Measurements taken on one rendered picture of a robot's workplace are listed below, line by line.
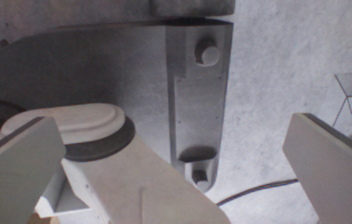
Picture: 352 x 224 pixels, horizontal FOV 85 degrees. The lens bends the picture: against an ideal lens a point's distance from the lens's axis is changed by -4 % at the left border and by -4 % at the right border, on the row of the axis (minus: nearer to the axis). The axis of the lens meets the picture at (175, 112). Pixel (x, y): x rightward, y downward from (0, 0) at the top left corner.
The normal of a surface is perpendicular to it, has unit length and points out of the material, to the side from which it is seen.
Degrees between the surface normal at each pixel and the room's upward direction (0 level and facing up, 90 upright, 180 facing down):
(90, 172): 90
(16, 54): 0
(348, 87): 10
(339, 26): 0
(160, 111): 0
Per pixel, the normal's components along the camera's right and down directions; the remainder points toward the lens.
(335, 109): 0.01, 0.48
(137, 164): -0.02, -0.87
